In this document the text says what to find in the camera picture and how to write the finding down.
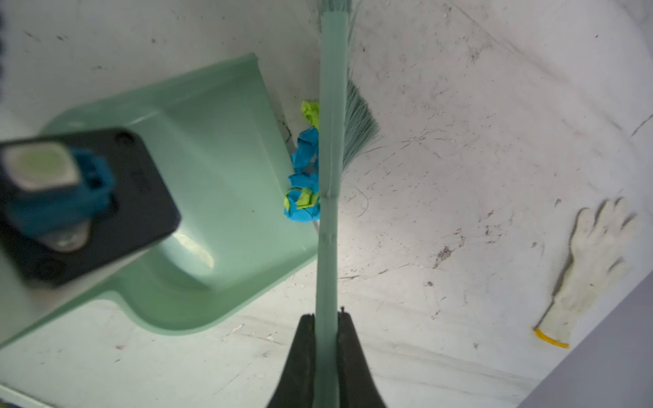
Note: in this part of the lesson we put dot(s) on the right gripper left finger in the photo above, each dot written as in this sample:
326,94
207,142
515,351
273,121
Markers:
296,386

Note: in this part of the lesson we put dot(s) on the blue scrap centre left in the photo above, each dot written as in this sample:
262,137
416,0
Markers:
302,201

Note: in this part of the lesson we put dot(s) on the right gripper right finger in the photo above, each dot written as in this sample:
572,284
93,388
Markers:
355,383

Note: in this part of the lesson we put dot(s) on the green hand brush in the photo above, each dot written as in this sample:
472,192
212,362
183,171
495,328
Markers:
347,125

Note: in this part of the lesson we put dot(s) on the green plastic dustpan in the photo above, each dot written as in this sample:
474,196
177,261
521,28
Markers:
215,140

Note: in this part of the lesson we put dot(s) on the white glove yellow cuff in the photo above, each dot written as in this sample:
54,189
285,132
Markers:
597,263

